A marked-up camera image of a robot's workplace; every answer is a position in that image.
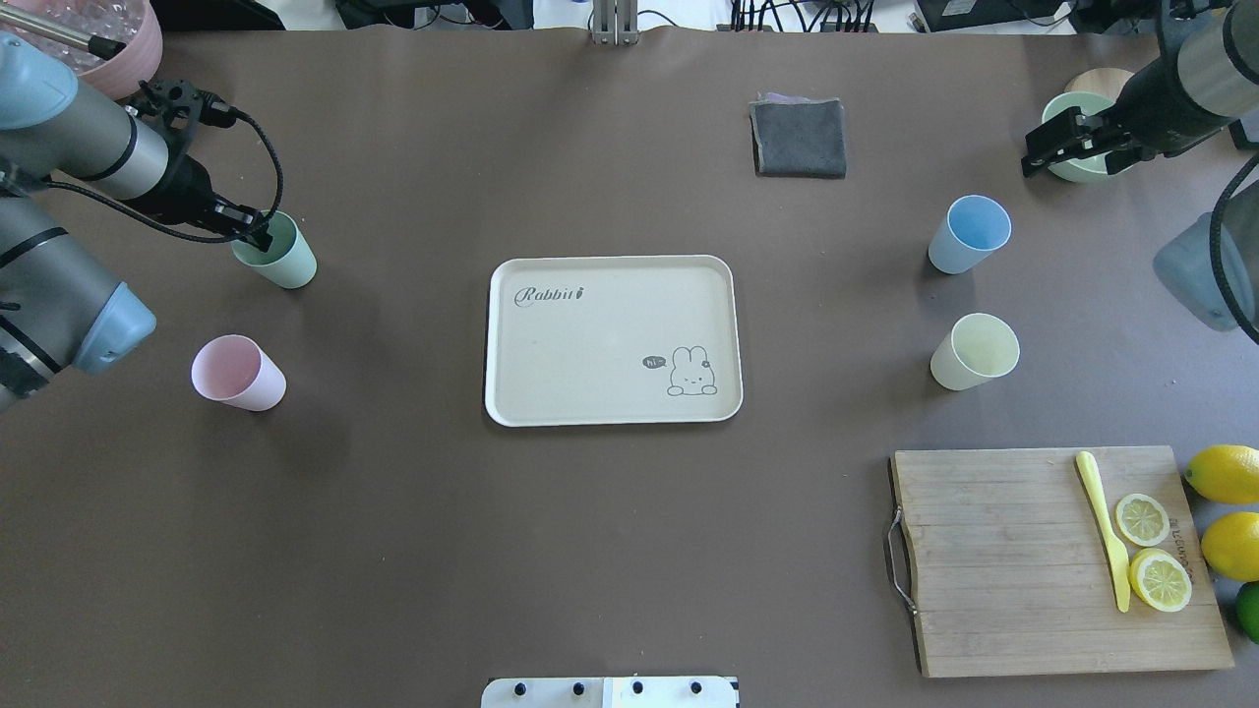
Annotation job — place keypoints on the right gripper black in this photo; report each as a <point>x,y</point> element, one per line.
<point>1164,106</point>

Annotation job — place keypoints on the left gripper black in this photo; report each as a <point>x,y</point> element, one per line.
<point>179,195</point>

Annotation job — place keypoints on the green plastic cup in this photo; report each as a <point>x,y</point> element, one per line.
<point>288,263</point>

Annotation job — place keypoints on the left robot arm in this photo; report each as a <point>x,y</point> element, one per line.
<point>63,308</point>

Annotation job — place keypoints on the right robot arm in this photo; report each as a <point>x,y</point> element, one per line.
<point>1206,78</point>

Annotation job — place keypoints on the cream rabbit print tray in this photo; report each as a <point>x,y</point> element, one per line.
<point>602,340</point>

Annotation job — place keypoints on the light green bowl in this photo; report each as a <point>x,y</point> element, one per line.
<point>1081,170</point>

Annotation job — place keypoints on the wooden round stand base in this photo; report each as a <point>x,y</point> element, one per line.
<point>1107,81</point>

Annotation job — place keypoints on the blue plastic cup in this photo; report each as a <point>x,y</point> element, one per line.
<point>973,228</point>

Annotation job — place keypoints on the pink plastic cup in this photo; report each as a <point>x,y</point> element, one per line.
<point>234,370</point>

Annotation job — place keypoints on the steel muddler black tip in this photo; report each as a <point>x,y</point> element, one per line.
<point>100,46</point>

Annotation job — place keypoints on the pink bowl of ice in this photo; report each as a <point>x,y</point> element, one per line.
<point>131,22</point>

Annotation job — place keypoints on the pale yellow plastic cup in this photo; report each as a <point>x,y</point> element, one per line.
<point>979,348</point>

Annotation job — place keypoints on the grey folded cloth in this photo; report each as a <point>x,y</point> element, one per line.
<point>806,141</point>

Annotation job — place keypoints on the purple cloth under grey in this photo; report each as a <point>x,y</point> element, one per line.
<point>783,99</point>

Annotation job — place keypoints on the whole lemon outer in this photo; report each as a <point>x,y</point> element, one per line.
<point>1225,473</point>

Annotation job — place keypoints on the upper lemon slice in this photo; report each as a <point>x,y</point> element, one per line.
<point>1141,520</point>

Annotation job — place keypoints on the lemon slice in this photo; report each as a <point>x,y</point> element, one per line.
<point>1159,580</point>
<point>1141,520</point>

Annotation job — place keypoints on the yellow plastic knife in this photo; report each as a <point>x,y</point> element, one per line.
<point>1115,551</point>

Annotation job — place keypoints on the whole lemon near lime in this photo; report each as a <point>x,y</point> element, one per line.
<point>1230,546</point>

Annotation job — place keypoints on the bamboo cutting board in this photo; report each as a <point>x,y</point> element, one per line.
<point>1007,575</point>

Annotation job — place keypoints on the lower lemon slice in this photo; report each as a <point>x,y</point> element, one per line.
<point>1159,580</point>

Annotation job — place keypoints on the green lime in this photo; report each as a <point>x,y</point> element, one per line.
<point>1246,610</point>

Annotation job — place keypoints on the aluminium frame post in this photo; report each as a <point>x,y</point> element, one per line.
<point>614,22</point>

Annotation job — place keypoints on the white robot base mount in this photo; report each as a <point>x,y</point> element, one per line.
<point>632,691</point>

